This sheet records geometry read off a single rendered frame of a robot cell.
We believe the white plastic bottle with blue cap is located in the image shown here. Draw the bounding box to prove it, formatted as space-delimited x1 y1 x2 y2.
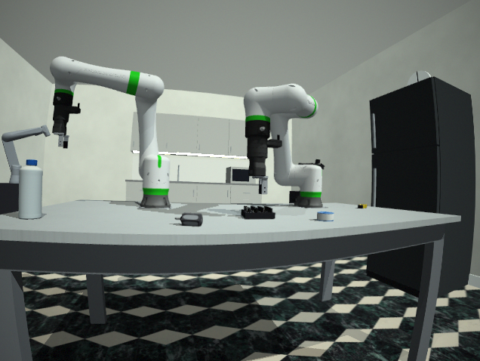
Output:
18 159 43 219

